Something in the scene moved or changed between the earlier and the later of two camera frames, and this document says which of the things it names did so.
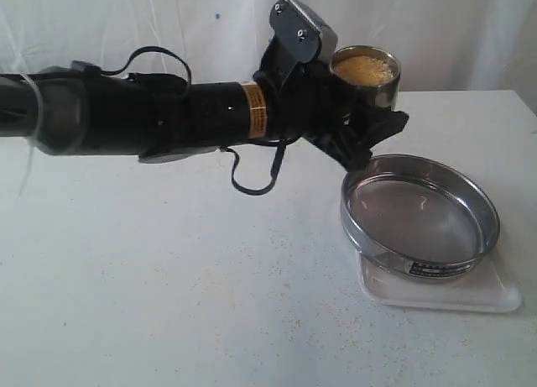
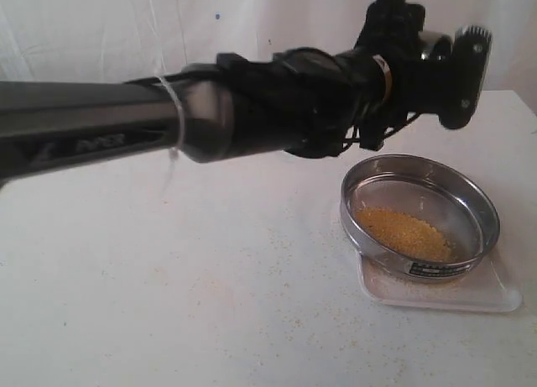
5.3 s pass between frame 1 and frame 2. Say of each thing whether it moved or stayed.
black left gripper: moved
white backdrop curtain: stayed
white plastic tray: stayed
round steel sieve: stayed
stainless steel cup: moved
